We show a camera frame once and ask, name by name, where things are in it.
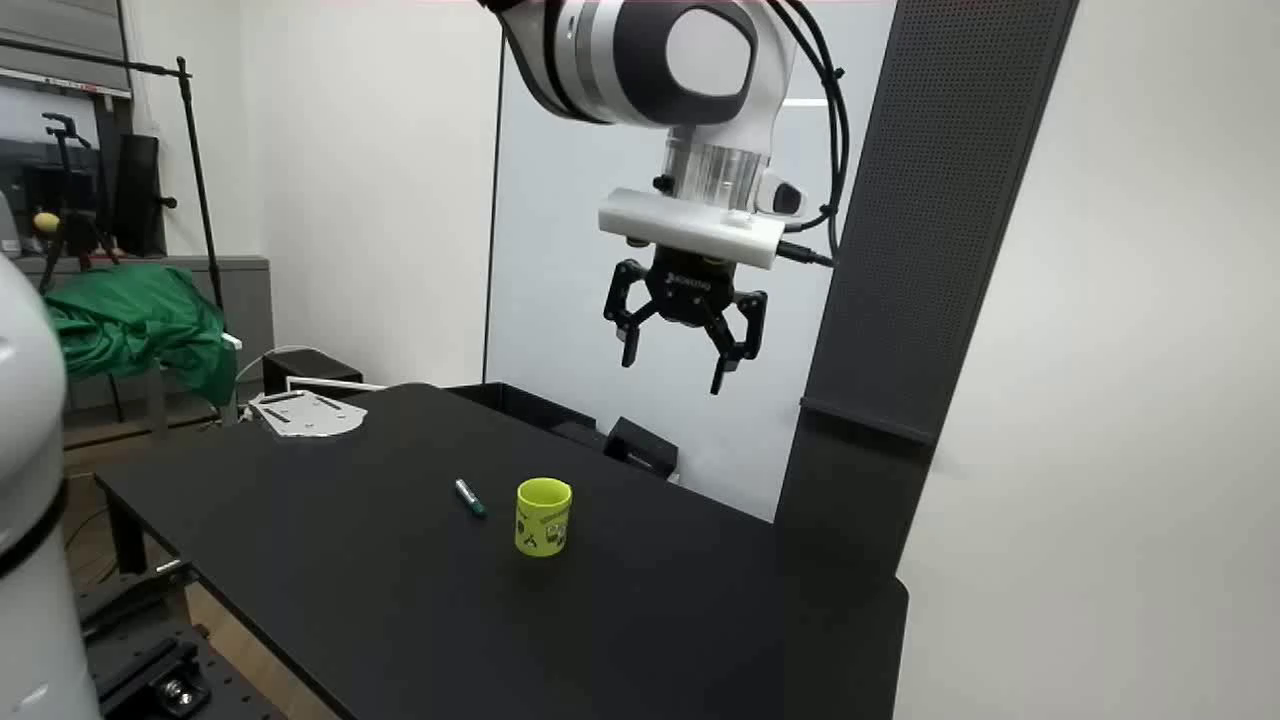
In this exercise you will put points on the black vertical pillar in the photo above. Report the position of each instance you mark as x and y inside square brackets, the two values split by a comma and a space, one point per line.
[905, 264]

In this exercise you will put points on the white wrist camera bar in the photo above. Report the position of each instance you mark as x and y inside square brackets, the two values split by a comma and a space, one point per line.
[692, 226]

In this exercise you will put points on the small black box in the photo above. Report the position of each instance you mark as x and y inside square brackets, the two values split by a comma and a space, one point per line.
[642, 450]

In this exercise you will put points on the black perforated breadboard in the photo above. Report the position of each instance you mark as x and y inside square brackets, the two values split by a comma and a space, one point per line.
[173, 654]

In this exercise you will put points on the black table leg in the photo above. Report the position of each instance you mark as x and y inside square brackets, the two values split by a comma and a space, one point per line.
[130, 532]

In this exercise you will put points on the black box with white strip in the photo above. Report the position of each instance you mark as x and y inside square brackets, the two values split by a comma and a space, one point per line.
[309, 368]

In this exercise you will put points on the black stand pole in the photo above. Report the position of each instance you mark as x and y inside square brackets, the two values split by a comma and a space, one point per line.
[201, 185]

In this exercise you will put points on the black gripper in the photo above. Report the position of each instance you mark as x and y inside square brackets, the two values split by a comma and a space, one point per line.
[688, 284]

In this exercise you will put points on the green and white pen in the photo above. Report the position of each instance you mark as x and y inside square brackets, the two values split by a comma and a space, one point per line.
[470, 497]

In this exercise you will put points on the black background equipment rack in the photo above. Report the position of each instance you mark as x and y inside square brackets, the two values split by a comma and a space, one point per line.
[93, 185]

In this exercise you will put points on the green cloth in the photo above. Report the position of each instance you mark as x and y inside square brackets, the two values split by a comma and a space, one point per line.
[133, 326]

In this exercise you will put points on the light green cup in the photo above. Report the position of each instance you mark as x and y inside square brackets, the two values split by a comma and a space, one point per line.
[543, 522]

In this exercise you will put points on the grey cabinet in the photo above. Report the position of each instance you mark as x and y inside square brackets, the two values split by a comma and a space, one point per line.
[245, 301]

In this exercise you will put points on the white whiteboard panel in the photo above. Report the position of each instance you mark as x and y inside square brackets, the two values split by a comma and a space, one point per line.
[563, 201]

